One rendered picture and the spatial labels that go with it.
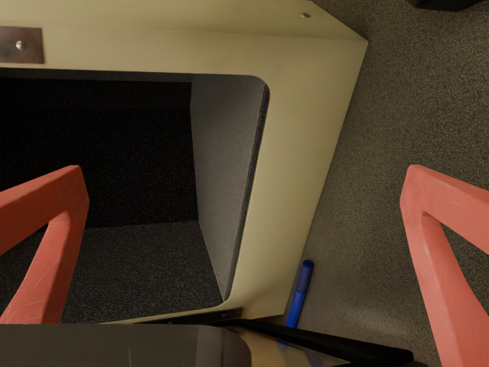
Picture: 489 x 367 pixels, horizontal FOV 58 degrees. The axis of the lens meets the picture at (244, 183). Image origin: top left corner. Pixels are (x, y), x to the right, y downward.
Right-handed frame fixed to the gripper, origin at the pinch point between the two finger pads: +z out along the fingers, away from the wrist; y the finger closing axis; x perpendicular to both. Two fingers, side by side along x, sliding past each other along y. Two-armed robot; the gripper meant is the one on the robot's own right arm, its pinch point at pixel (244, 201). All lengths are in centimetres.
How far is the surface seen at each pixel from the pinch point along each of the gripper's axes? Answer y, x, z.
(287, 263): -4.4, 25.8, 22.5
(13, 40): 13.6, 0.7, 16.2
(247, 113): -0.2, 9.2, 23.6
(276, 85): -2.4, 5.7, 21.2
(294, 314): -5.2, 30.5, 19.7
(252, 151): -0.7, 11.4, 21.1
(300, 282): -5.6, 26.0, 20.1
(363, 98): -9.2, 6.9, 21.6
